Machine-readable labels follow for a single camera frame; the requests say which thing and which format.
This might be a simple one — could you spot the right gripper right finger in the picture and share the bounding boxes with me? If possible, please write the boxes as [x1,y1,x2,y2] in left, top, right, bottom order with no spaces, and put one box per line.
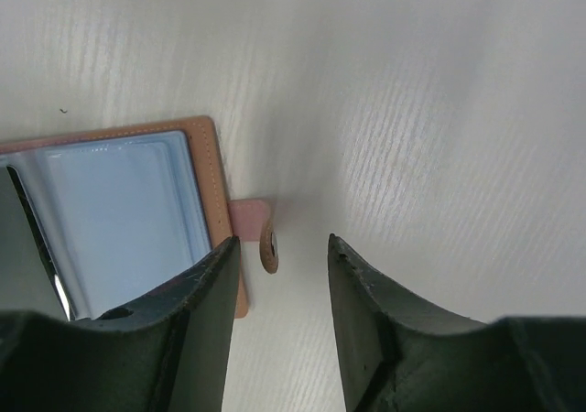
[328,235,585,411]

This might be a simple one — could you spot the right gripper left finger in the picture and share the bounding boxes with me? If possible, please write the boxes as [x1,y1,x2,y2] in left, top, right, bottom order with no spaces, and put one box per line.
[1,237,241,411]

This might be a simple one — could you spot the brown leather card holder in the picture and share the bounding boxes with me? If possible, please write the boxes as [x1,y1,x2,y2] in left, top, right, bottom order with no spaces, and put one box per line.
[1,116,278,320]

